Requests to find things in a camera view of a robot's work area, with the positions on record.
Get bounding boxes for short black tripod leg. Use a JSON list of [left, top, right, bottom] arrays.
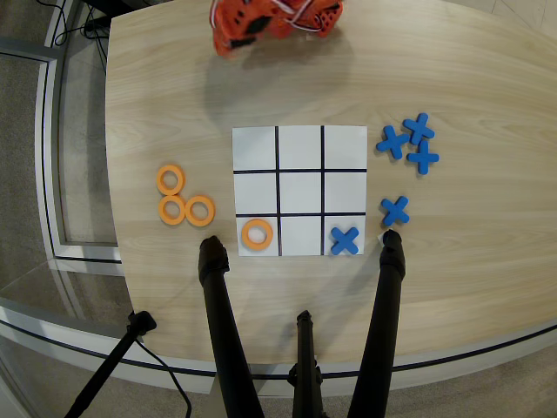
[[286, 309, 325, 418]]

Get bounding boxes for orange foam ring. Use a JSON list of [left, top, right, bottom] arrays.
[[158, 194, 187, 226], [185, 195, 217, 227], [156, 164, 187, 197], [240, 219, 275, 252]]

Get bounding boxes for white tic-tac-toe grid paper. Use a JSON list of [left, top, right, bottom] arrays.
[[231, 125, 369, 258]]

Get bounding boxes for black floor cable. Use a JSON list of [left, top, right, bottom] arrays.
[[132, 337, 193, 418]]

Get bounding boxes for black cables with plug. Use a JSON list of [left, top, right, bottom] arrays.
[[50, 0, 110, 76]]

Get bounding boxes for grey metal floor frame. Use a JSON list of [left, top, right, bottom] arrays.
[[0, 36, 124, 276]]

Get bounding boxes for blue foam cross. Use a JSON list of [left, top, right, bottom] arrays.
[[402, 111, 436, 146], [330, 226, 361, 257], [375, 125, 411, 160], [406, 139, 440, 176], [380, 195, 411, 228]]

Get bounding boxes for thin black stand pole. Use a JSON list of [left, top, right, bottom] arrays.
[[64, 310, 158, 418]]

